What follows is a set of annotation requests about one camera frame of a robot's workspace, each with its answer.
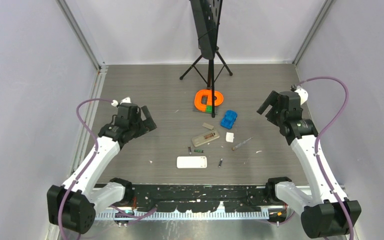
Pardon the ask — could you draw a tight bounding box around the white air conditioner remote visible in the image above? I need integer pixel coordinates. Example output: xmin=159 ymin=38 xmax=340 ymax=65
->
xmin=176 ymin=156 xmax=208 ymax=169

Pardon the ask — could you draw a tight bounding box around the beige remote control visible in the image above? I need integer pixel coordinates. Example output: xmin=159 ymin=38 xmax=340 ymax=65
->
xmin=191 ymin=129 xmax=220 ymax=147

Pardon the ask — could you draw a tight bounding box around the white battery cover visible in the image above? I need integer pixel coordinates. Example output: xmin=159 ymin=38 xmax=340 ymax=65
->
xmin=225 ymin=132 xmax=235 ymax=143

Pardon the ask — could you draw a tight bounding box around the beige battery cover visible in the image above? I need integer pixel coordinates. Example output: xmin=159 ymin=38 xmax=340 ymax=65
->
xmin=202 ymin=122 xmax=215 ymax=130

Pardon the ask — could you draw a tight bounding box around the clear handle screwdriver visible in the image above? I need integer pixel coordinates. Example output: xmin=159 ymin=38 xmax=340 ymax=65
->
xmin=231 ymin=137 xmax=253 ymax=151

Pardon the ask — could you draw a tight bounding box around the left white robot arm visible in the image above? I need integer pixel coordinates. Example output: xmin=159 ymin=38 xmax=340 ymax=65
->
xmin=46 ymin=98 xmax=157 ymax=235

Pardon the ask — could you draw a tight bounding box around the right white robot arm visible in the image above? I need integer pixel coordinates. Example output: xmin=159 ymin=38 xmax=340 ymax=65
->
xmin=257 ymin=89 xmax=362 ymax=240

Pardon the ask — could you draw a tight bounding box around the blue toy car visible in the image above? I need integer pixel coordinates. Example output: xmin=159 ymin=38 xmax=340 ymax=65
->
xmin=220 ymin=110 xmax=238 ymax=130

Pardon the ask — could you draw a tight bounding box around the orange and green block toy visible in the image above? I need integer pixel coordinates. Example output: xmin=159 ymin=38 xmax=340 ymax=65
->
xmin=193 ymin=89 xmax=224 ymax=113

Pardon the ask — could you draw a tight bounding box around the black tripod stand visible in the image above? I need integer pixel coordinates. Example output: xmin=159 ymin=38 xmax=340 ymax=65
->
xmin=179 ymin=0 xmax=233 ymax=118

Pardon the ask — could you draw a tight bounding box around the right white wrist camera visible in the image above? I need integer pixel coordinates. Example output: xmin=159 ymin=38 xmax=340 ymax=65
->
xmin=291 ymin=85 xmax=309 ymax=106

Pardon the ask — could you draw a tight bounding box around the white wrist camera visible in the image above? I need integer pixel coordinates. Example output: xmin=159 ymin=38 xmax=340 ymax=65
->
xmin=291 ymin=85 xmax=309 ymax=106
xmin=110 ymin=97 xmax=131 ymax=107

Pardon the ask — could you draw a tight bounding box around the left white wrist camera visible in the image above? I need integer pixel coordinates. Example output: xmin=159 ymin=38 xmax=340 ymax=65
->
xmin=110 ymin=97 xmax=131 ymax=107

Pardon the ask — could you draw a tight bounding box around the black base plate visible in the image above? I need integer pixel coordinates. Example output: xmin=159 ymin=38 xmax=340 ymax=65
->
xmin=121 ymin=184 xmax=290 ymax=213

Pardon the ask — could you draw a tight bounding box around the slotted cable duct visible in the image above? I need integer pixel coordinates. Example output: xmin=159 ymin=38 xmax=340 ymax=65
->
xmin=95 ymin=208 xmax=270 ymax=221

